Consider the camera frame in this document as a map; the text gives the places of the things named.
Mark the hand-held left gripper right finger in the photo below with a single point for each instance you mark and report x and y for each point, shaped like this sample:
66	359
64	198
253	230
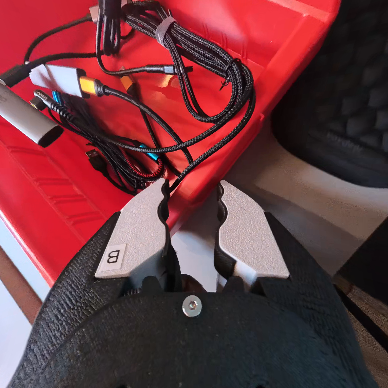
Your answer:
251	236

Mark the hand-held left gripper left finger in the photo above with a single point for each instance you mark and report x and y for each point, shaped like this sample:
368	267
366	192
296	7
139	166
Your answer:
139	230

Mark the red plastic bin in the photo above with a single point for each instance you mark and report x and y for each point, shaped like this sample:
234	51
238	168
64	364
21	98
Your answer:
60	197

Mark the large grey usb hub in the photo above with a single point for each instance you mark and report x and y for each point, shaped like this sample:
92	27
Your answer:
27	118

